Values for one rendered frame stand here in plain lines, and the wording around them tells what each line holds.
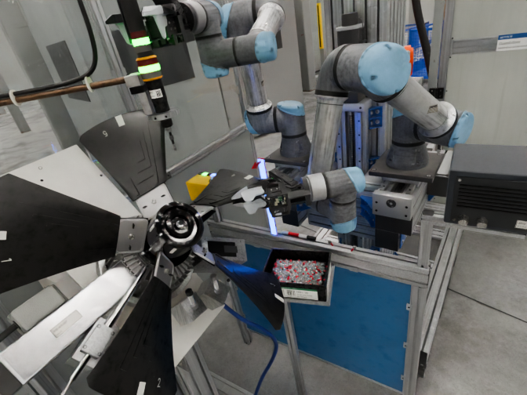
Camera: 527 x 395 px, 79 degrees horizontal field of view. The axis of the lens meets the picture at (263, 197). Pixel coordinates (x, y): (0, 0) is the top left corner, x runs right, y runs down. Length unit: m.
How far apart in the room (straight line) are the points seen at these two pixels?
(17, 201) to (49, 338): 0.29
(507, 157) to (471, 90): 1.46
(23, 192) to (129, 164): 0.25
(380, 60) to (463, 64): 1.52
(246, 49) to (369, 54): 0.32
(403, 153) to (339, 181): 0.45
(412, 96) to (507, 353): 1.49
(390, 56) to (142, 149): 0.64
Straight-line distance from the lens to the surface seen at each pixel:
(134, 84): 0.77
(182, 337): 1.02
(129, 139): 0.92
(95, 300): 0.86
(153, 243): 0.79
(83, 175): 1.11
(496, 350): 2.10
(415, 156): 1.28
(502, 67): 2.33
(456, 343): 2.07
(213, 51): 0.97
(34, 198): 0.76
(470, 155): 0.92
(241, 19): 1.31
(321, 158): 0.97
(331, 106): 0.95
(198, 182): 1.34
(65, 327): 0.84
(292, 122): 1.43
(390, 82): 0.85
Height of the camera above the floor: 1.61
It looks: 29 degrees down
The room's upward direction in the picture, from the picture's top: 11 degrees counter-clockwise
